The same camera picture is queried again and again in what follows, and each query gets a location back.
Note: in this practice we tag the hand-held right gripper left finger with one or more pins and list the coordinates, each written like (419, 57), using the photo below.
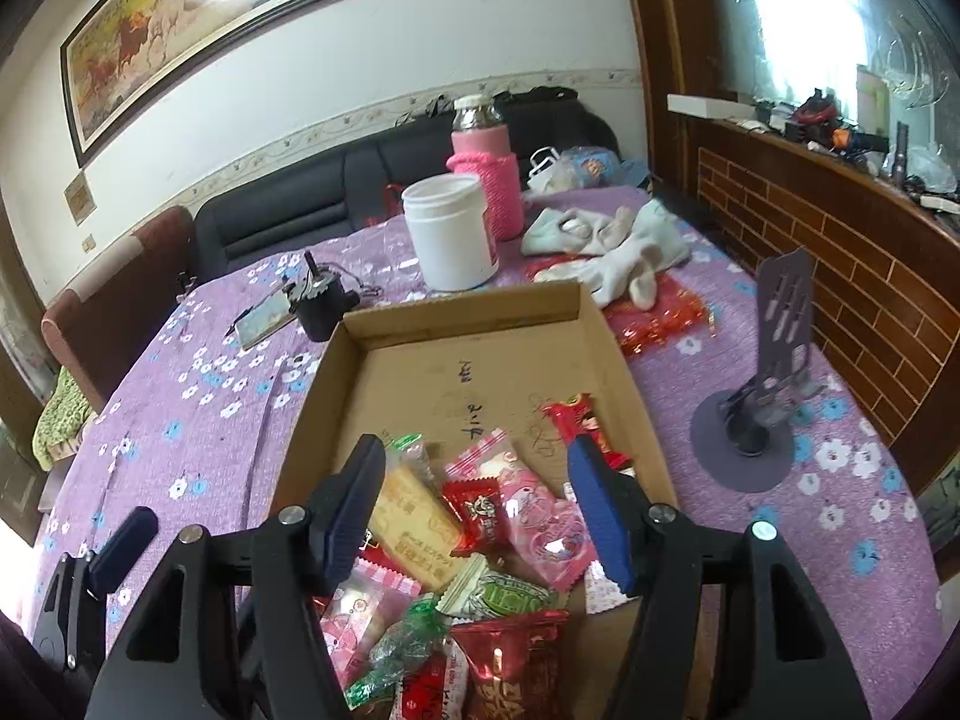
(352, 517)

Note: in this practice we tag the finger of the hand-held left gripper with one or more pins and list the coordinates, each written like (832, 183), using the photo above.
(124, 547)

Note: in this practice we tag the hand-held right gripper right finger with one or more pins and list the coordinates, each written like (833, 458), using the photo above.
(600, 517)

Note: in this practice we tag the pink cartoon snack packet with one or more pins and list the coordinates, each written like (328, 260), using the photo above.
(360, 615)

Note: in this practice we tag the cardboard box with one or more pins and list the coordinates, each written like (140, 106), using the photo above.
(450, 375)

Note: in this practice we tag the green white snack packet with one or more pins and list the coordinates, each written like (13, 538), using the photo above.
(502, 594)

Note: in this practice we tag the pink clear snack packet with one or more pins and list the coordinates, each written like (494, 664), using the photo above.
(487, 465)

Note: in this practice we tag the green blanket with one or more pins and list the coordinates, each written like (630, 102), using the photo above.
(64, 420)

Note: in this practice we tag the purple floral tablecloth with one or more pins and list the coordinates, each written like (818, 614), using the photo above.
(750, 540)

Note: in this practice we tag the red plastic bag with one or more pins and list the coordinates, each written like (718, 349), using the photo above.
(660, 322)

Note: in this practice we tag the black cylindrical device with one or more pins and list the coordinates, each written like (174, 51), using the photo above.
(322, 311)

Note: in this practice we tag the notebook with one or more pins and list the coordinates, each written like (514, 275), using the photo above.
(262, 321)

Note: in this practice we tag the brown armchair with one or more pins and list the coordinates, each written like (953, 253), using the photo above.
(112, 300)

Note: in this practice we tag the grey phone stand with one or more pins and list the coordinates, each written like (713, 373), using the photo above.
(784, 315)

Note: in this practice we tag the white sock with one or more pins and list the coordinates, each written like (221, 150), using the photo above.
(645, 247)

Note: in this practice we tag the pale green sock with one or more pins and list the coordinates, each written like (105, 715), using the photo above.
(559, 232)

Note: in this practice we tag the white plastic jar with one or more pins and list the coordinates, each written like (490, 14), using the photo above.
(450, 240)

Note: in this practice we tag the black sofa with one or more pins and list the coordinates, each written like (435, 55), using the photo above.
(300, 202)

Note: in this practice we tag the blue printed plastic bag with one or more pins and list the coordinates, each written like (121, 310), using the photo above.
(592, 165)

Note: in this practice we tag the pink sleeved bottle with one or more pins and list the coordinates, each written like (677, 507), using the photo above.
(495, 180)

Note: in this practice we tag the white plastic bag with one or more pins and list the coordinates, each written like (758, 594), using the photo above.
(541, 166)

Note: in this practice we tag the brick pattern wooden cabinet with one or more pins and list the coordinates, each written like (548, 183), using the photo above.
(825, 240)

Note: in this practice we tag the white flat box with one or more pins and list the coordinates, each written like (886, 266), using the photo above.
(705, 105)

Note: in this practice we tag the red black tool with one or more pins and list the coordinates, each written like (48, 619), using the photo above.
(814, 109)

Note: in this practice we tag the black flashlight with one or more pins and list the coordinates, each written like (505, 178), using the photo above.
(901, 154)

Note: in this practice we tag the clear plastic bag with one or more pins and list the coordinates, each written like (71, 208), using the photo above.
(934, 169)

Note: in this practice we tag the framed painting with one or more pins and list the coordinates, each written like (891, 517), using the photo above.
(187, 15)

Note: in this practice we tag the wall plaque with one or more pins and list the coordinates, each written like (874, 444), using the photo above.
(79, 199)

